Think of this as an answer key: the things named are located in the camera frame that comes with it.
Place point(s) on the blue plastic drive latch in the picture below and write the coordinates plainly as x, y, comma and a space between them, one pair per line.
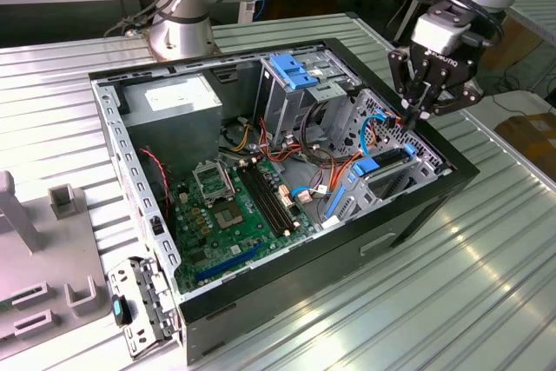
295, 75

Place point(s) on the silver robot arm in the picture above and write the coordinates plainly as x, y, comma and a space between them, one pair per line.
195, 36

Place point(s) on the grey disk bay cage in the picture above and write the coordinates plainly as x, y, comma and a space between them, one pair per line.
428, 162

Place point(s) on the blue expansion slot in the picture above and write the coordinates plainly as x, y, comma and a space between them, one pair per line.
230, 262

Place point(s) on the grey optical drive cage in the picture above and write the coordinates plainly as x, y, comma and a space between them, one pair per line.
282, 114

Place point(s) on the green motherboard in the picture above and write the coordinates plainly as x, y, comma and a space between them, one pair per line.
243, 240

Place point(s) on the grey power supply unit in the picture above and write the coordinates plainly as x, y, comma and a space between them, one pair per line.
174, 136

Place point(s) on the metal frame table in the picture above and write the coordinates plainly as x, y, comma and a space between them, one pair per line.
538, 10

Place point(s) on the brown cardboard box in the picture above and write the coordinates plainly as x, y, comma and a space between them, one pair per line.
530, 136

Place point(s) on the metal card retention bracket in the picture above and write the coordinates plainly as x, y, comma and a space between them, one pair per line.
130, 336

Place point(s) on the black metal PC case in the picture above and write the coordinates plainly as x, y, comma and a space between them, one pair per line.
304, 301

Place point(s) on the black and blue bracket latch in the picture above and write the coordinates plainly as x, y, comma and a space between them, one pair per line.
119, 308

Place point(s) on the black RAM slot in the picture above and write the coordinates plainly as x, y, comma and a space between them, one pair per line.
260, 199
278, 195
266, 198
273, 196

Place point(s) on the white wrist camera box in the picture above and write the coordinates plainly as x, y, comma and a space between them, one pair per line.
436, 34

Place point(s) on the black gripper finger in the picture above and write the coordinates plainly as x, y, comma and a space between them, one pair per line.
456, 99
401, 77

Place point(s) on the grey parts rack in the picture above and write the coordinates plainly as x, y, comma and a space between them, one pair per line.
56, 249

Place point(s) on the hard disk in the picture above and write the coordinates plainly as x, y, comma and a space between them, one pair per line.
365, 169

